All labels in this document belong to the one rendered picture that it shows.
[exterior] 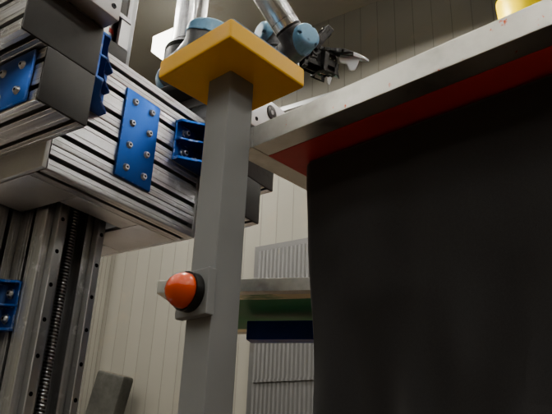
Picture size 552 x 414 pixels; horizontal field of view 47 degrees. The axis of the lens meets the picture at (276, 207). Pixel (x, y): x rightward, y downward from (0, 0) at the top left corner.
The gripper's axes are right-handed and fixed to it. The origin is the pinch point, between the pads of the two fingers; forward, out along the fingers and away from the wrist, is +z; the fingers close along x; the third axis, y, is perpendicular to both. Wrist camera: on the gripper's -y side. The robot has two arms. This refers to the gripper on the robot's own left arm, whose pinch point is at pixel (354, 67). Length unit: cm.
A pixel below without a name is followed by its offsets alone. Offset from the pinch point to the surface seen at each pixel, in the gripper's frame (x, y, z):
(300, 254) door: -423, -46, 263
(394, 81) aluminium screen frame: 88, 60, -58
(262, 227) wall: -482, -81, 244
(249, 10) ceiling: -484, -349, 188
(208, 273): 87, 90, -80
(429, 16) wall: -317, -322, 331
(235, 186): 84, 79, -77
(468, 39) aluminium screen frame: 98, 57, -55
